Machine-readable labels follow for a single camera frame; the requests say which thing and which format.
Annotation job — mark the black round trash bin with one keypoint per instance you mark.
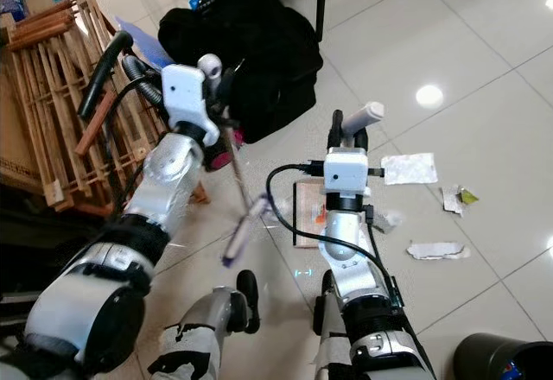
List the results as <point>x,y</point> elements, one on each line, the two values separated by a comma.
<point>501,358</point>

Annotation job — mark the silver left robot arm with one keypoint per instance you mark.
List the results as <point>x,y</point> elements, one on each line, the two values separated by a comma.
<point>82,307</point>

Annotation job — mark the blue paper sheet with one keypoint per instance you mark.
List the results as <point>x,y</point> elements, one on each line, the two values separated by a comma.
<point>149,45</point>

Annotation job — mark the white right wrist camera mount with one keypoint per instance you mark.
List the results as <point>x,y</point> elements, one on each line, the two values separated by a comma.
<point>346,171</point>

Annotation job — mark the robot leg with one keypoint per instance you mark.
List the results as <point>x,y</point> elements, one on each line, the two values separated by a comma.
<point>216,328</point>
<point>337,337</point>

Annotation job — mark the brown cardboard box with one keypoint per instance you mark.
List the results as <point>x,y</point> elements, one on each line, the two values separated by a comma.
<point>17,129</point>

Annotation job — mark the long torn white paper scrap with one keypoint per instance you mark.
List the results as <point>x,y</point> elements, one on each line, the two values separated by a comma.
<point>436,250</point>

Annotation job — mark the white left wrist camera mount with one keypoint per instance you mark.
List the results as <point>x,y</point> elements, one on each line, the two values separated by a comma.
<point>183,95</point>

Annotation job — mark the crumpled paper with green bit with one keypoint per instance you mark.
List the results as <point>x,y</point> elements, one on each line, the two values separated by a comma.
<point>456,200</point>

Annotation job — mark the wooden slatted rack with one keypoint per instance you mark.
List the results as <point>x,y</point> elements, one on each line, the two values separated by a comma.
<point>52,112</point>

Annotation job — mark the flat white paper scrap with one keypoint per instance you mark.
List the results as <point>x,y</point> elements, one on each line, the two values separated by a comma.
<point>409,169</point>

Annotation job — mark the robot right leg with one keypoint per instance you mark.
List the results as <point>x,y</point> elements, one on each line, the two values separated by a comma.
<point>337,337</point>

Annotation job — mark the black metal furniture leg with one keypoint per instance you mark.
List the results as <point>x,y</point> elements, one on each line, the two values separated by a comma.
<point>321,4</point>

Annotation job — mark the black fabric bag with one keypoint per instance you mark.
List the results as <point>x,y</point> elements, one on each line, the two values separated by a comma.
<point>259,43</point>

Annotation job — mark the small broom with purple brush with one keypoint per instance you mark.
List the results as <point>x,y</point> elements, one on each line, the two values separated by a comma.
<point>246,229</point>

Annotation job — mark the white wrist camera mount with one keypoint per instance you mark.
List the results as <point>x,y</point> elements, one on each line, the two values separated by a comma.
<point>183,95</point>
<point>346,171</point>

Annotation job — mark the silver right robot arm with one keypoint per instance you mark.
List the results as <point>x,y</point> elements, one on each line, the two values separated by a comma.
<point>350,259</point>

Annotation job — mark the robot left leg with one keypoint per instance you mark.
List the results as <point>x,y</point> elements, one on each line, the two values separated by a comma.
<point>216,328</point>

